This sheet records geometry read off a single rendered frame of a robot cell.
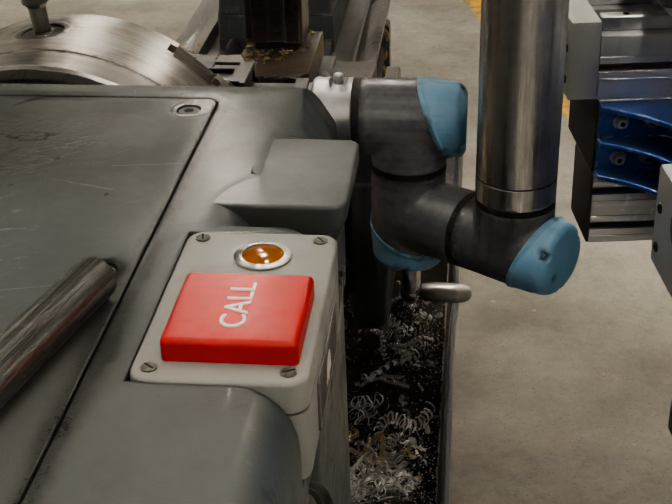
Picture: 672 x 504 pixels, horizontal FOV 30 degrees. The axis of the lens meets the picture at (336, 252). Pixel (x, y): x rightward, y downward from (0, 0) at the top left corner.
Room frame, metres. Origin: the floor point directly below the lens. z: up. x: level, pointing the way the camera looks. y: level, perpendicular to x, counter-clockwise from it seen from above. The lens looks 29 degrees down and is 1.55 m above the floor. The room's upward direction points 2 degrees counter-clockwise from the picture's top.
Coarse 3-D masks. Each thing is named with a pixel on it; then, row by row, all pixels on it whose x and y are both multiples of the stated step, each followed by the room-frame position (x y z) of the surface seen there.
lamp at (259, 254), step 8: (248, 248) 0.55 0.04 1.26; (256, 248) 0.54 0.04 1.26; (264, 248) 0.54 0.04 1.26; (272, 248) 0.54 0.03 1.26; (280, 248) 0.55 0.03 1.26; (248, 256) 0.54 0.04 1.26; (256, 256) 0.54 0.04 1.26; (264, 256) 0.54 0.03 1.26; (272, 256) 0.54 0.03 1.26; (280, 256) 0.54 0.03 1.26
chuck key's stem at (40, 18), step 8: (24, 0) 0.95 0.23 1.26; (32, 0) 0.95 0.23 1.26; (40, 0) 0.95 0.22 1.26; (48, 0) 0.96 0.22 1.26; (32, 8) 0.95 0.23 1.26; (40, 8) 0.95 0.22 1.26; (32, 16) 0.95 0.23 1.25; (40, 16) 0.95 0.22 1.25; (32, 24) 0.95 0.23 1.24; (40, 24) 0.95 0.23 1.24; (48, 24) 0.95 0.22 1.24; (40, 32) 0.95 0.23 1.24; (48, 32) 0.95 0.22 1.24
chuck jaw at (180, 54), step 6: (180, 48) 1.03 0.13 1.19; (174, 54) 0.98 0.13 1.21; (180, 54) 0.98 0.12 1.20; (186, 54) 1.02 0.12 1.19; (180, 60) 0.97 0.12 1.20; (186, 60) 0.98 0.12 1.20; (192, 60) 1.02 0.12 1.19; (192, 66) 0.98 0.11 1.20; (198, 66) 0.99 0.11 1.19; (204, 66) 1.03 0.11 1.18; (198, 72) 0.98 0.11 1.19; (204, 72) 0.98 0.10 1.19; (210, 72) 1.02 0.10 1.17; (204, 78) 0.97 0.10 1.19; (210, 78) 0.98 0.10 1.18; (210, 84) 0.97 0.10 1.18
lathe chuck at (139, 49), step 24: (24, 24) 0.99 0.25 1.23; (72, 24) 0.97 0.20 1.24; (96, 24) 0.97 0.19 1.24; (120, 24) 0.98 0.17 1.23; (0, 48) 0.93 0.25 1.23; (24, 48) 0.92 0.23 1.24; (48, 48) 0.91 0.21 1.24; (72, 48) 0.91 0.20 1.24; (96, 48) 0.92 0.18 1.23; (120, 48) 0.93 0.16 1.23; (144, 48) 0.95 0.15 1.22; (168, 48) 0.98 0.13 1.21; (144, 72) 0.91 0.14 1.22; (168, 72) 0.93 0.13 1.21; (192, 72) 0.95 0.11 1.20
